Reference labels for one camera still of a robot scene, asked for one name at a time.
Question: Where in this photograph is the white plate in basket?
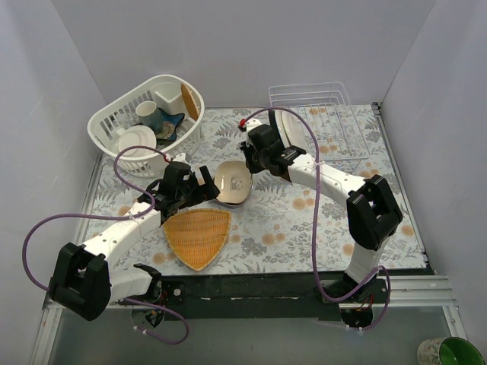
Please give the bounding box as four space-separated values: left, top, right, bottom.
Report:
117 125 157 157

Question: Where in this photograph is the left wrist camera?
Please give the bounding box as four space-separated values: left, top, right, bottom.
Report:
164 153 188 164

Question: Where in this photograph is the blue striped plate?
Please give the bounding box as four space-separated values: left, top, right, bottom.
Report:
274 110 307 149

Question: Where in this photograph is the white wire dish rack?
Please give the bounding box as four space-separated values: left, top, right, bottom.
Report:
269 81 370 164

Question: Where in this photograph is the green floral mug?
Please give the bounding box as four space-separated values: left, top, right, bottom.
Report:
417 337 485 365

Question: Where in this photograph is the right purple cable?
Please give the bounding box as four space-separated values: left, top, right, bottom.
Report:
243 107 391 331

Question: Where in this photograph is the black base frame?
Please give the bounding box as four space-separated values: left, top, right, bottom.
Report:
117 271 400 324

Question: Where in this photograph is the white cup in basket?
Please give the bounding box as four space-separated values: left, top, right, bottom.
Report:
135 100 158 125

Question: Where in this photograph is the floral table mat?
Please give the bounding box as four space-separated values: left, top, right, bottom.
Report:
91 105 427 275

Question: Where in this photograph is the green square bowl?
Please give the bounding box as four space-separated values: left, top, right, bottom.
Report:
217 183 254 208

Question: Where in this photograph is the red rimmed beige plate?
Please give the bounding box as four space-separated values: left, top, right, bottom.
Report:
268 109 282 137

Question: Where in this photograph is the woven bamboo tray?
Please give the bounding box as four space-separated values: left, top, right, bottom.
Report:
162 208 231 271

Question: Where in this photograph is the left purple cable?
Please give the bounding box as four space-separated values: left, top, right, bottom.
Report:
21 146 190 346

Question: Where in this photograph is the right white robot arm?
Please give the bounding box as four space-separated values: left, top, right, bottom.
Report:
239 119 403 303

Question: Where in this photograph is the blue star dish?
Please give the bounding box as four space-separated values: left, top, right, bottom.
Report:
155 108 185 142

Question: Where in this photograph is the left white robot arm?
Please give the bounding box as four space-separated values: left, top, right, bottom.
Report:
48 161 220 321

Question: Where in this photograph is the woven coaster in basket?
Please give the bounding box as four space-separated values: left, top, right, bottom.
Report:
180 83 199 121

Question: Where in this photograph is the purple cable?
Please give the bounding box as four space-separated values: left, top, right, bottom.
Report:
243 107 391 331
21 146 190 346

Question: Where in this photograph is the white plastic basket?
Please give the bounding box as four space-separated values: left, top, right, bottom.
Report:
88 75 205 178

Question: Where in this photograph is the beige square bowl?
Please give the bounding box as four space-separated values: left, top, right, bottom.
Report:
214 161 252 203

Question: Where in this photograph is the white square container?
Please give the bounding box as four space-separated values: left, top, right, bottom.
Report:
153 82 186 115

